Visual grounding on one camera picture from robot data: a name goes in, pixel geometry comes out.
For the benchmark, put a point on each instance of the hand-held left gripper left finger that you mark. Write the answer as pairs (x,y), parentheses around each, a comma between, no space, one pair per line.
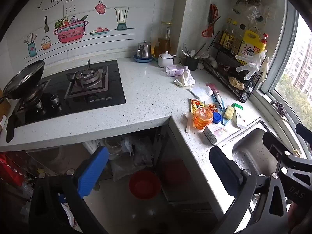
(93,168)

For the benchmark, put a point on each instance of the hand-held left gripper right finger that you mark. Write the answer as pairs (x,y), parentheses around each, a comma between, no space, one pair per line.
(220,168)

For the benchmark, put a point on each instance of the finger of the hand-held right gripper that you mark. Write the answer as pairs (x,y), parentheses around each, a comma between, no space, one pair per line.
(273,143)
(303,132)

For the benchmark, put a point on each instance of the white box pink label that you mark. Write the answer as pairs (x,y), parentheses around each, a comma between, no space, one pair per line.
(220,132)

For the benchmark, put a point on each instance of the green white carton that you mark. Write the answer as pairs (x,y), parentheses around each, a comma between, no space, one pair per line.
(240,119)

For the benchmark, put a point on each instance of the blue bottle cap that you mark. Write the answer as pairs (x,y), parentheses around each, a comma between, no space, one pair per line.
(217,118)

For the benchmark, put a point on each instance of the orange plastic cup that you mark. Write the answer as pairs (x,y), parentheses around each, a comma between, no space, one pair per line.
(202,119)

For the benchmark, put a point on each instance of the red bin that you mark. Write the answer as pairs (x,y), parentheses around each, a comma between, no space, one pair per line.
(145,185)

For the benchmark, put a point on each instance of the white plastic spoon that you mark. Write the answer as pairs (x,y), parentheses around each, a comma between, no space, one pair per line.
(189,117)

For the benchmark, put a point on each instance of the small orange sachet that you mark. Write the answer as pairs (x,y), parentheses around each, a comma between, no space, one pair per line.
(212,107)

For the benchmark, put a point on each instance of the blue striped wrapper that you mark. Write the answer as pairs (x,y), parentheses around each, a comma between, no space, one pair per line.
(218,100)

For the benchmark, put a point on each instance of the yellow snack wrapper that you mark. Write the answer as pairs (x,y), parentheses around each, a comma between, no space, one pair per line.
(196,103)

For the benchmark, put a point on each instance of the white textured wipe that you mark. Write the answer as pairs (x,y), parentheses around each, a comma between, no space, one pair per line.
(201,91)

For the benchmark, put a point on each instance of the red plastic wrapper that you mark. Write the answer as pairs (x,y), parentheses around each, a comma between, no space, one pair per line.
(210,86)

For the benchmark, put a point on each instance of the white tissue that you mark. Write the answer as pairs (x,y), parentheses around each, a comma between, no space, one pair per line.
(184,80)

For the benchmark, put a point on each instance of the clear purple-label bottle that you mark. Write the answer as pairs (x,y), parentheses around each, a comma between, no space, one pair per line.
(176,70)

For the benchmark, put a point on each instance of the clear plastic bags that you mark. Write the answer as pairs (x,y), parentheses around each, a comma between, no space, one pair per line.
(126,165)

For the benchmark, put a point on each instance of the stainless cabinet door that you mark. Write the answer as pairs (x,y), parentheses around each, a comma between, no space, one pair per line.
(195,199)

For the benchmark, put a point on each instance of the yellow scrub brush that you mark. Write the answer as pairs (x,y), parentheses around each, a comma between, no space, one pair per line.
(228,113)

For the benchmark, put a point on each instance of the window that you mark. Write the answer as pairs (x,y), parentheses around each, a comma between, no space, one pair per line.
(299,65)

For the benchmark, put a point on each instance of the ginger root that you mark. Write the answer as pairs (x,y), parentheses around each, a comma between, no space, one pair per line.
(236,82)

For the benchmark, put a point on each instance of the black gas stove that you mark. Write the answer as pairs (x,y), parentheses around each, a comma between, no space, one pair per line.
(97,95)

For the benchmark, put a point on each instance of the cream rubber glove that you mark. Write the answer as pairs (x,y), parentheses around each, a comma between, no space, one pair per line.
(265,65)

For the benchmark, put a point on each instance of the red box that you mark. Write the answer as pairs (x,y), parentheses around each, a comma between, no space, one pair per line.
(11,173)

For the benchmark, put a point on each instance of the white rubber glove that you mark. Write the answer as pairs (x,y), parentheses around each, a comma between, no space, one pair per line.
(252,63)

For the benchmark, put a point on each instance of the yellow detergent bottle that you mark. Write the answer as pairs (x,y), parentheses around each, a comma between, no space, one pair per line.
(252,45)

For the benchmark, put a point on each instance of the garlic bulbs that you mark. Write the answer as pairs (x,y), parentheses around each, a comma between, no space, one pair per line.
(213,62)

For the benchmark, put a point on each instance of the dark utensil cup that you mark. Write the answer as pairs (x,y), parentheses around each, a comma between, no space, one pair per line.
(192,63)

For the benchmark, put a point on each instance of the white ceramic spoon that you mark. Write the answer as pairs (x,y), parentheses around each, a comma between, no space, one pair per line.
(192,53)
(204,54)
(185,52)

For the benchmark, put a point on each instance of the black cap bottle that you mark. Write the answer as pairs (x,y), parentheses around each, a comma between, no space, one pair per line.
(241,35)

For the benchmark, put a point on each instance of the black wok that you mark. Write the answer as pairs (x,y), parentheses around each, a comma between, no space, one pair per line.
(23,78)

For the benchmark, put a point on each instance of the blue saucer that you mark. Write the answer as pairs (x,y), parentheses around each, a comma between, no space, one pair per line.
(139,60)

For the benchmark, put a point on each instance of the brown chopsticks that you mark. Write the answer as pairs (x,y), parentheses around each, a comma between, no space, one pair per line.
(201,48)

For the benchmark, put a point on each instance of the white sugar bowl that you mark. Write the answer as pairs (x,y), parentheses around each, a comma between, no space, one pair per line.
(165,59)

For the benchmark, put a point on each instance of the steel teapot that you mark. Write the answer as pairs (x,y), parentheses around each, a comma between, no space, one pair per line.
(143,51)

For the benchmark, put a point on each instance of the clear hanging plastic bag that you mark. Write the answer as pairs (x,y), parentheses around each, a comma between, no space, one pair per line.
(253,13)

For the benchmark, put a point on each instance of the red scissors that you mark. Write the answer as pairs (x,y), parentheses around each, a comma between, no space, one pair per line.
(206,32)

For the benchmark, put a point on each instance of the glass oil jar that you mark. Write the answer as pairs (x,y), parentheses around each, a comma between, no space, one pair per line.
(163,45)

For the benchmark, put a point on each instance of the wall outlet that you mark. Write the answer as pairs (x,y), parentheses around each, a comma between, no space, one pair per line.
(270,12)

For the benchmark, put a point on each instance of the kitchen wall decal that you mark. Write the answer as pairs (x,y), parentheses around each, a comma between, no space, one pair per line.
(70,33)

